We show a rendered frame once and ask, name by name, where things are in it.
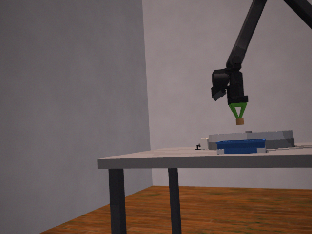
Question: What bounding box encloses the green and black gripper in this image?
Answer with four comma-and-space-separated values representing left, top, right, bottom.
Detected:
228, 84, 248, 119

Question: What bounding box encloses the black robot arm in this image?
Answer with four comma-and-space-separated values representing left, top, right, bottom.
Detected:
211, 0, 312, 101

